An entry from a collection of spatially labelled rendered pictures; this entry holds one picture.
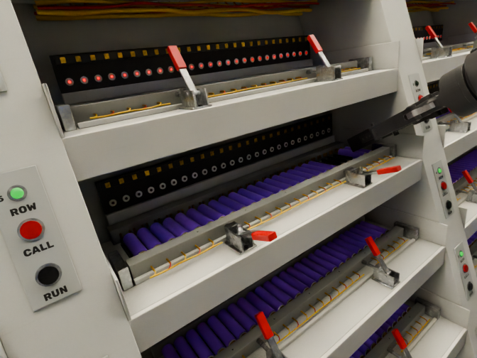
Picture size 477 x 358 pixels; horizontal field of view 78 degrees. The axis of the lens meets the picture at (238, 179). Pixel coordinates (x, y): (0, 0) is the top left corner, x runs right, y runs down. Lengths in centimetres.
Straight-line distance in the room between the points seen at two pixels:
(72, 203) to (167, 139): 12
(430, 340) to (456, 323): 8
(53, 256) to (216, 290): 18
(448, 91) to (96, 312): 55
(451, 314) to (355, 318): 34
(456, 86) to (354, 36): 28
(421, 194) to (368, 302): 27
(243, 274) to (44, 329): 21
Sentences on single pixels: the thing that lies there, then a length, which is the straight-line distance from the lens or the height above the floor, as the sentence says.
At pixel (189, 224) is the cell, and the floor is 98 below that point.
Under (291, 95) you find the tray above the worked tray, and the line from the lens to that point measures 46.
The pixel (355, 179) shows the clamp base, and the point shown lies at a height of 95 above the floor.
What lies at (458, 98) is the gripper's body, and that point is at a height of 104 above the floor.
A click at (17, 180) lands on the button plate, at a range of 32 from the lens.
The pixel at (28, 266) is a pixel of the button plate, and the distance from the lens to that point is 33.
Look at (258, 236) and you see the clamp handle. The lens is 35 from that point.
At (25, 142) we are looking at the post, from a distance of 33.
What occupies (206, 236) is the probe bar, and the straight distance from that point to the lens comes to 41.
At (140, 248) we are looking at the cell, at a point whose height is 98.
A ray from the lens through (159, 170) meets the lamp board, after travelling 50.
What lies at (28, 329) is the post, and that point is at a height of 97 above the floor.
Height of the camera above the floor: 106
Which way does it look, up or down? 5 degrees down
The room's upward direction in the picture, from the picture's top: 18 degrees counter-clockwise
